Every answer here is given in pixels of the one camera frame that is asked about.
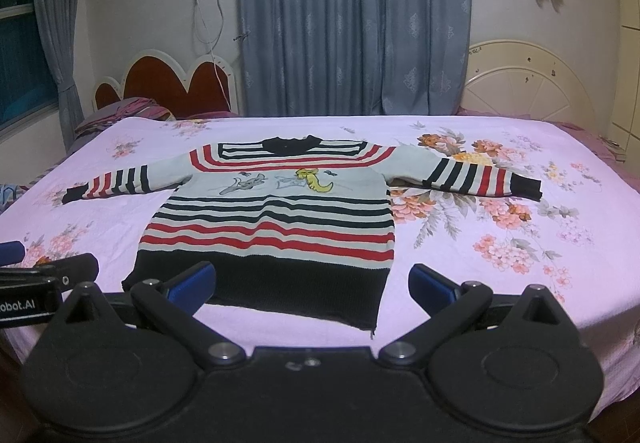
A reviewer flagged purple crumpled blanket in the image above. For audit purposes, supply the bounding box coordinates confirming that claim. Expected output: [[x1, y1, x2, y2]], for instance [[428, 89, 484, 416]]
[[67, 97, 175, 154]]

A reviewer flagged white hanging charger cable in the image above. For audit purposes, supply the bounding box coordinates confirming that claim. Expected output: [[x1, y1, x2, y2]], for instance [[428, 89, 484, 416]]
[[192, 0, 228, 112]]

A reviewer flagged dark window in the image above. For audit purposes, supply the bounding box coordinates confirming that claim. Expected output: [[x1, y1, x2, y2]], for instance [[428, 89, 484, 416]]
[[0, 0, 58, 128]]

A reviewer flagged red heart-shaped headboard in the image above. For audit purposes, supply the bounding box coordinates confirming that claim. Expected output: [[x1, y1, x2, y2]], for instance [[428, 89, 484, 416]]
[[93, 50, 240, 119]]

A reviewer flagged cream round headboard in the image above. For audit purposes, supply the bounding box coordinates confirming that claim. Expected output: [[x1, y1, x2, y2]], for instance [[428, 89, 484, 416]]
[[461, 40, 597, 132]]

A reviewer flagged pink floral bed sheet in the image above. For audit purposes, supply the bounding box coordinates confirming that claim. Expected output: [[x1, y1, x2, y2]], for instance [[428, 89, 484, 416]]
[[1, 116, 639, 406]]

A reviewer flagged cream wardrobe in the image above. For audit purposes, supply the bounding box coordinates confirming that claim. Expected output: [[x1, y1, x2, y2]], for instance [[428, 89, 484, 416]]
[[608, 0, 640, 175]]

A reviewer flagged striped knit children's sweater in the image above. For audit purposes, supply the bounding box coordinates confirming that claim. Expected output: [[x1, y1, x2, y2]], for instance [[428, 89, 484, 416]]
[[63, 136, 542, 331]]

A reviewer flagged blue-grey centre curtain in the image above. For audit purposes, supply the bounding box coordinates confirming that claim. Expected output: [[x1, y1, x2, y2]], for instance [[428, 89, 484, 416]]
[[239, 0, 472, 117]]

